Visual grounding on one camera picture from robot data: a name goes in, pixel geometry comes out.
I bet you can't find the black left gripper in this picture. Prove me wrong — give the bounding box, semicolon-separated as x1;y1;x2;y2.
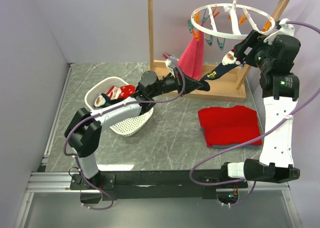
150;67;204;98

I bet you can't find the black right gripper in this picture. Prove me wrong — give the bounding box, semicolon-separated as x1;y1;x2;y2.
232;29;273;72

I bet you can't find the navy santa pattern sock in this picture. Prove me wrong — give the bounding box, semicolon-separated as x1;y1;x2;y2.
199;49;244;91

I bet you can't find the red white patterned sock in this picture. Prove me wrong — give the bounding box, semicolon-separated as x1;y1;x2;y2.
106;86;122;100

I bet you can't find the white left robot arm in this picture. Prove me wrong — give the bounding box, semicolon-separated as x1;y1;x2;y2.
64;69;210;189

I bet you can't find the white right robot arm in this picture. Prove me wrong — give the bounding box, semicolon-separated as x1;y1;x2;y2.
219;30;301;188

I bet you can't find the white round clip hanger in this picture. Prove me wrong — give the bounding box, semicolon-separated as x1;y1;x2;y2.
188;0;276;41

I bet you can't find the pink hanging towel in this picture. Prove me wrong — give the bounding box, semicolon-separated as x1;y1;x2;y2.
178;32;204;80

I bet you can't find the red folded towel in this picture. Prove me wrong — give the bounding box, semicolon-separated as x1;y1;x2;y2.
197;105;261;145

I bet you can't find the grey folded towel underneath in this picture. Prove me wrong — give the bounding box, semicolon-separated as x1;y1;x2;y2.
199;128;261;150

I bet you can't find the white perforated plastic basket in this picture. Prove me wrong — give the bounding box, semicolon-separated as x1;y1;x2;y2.
84;76;154;137

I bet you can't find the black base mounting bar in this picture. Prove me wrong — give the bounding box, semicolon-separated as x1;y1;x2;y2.
69;169;251;201

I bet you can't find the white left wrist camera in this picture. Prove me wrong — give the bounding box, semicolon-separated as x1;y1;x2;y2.
162;53;179;74

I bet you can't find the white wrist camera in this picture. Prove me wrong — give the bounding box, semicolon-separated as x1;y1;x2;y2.
263;18;295;44
162;53;179;74

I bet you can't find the wooden hanging rack frame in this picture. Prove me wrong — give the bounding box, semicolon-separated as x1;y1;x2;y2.
147;0;290;102

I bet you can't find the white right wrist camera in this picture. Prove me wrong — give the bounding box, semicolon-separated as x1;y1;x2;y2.
263;18;295;44

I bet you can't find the aluminium frame rail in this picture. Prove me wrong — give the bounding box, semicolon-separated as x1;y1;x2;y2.
26;172;83;193

